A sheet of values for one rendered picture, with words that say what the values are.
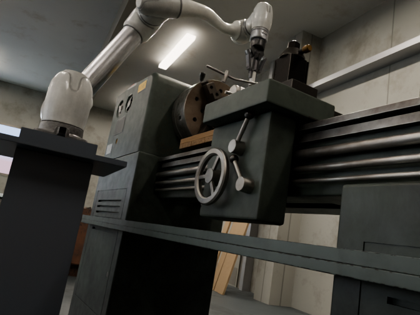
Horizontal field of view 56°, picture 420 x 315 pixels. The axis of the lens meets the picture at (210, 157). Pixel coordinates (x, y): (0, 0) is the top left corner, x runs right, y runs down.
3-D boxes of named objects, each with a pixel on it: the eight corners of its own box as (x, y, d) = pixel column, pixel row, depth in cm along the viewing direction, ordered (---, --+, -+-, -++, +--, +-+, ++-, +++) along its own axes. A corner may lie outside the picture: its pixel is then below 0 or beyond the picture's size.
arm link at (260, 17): (274, 31, 197) (259, 40, 208) (279, 4, 200) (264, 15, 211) (257, 22, 192) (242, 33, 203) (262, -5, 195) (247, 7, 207)
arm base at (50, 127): (32, 129, 129) (36, 112, 130) (32, 139, 149) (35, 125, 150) (88, 142, 136) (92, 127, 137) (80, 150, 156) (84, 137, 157)
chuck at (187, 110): (164, 133, 170) (189, 72, 179) (222, 163, 183) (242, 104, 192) (174, 130, 162) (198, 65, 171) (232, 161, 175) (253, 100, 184)
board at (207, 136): (179, 149, 154) (180, 139, 154) (252, 169, 171) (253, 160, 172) (219, 138, 128) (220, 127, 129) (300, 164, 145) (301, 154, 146)
